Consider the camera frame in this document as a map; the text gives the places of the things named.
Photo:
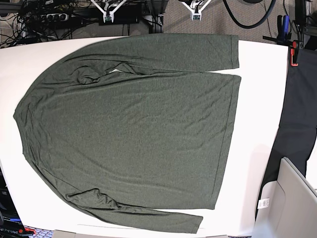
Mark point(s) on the beige plastic bin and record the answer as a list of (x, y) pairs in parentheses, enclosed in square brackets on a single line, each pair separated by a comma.
[(292, 210)]

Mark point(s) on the red black table clamp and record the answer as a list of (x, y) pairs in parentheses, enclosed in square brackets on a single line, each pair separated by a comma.
[(295, 46)]

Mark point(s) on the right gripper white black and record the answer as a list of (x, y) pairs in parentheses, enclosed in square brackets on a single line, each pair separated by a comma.
[(110, 8)]

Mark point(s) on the white barcode label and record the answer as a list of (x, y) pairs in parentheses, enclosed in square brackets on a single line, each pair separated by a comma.
[(263, 203)]

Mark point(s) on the red clamp lower left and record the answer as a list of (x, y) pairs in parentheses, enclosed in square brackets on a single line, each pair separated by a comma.
[(26, 232)]

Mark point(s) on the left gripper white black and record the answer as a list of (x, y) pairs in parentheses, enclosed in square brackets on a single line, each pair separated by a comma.
[(196, 7)]

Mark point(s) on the dark green long-sleeve shirt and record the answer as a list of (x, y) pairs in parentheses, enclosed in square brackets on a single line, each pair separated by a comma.
[(133, 130)]

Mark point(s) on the black box under table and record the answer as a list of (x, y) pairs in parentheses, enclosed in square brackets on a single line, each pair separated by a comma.
[(125, 15)]

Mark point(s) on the blue handled clamp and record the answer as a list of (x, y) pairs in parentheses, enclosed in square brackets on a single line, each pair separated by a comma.
[(282, 26)]

